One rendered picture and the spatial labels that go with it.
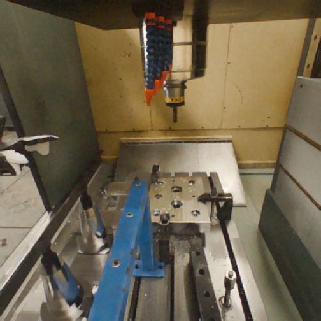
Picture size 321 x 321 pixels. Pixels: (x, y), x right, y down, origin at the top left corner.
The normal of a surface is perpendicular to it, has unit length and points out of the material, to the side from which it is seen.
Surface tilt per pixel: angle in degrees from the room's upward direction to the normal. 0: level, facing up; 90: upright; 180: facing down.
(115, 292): 0
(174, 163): 24
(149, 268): 90
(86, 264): 0
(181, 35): 90
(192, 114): 90
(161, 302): 0
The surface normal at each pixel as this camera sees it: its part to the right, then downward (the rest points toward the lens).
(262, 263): -0.04, -0.89
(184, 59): 0.19, 0.44
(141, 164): -0.05, -0.62
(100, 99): -0.05, 0.46
